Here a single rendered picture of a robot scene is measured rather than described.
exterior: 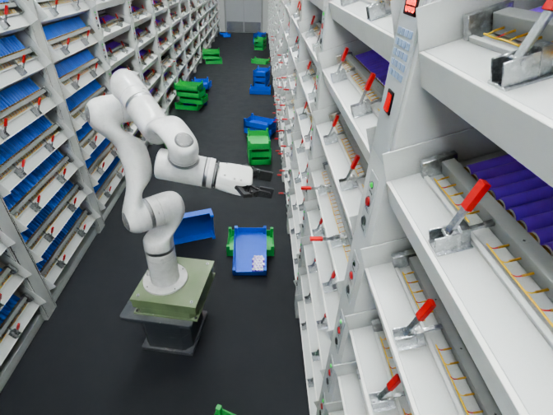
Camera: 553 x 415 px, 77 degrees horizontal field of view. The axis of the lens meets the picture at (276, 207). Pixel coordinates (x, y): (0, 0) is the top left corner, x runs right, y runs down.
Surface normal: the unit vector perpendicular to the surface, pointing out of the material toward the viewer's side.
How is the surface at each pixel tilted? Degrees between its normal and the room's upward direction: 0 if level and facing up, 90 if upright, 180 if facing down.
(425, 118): 90
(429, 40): 90
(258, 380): 0
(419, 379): 20
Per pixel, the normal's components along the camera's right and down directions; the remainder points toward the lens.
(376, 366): -0.30, -0.77
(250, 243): 0.04, -0.55
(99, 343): 0.04, -0.82
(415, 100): 0.04, 0.57
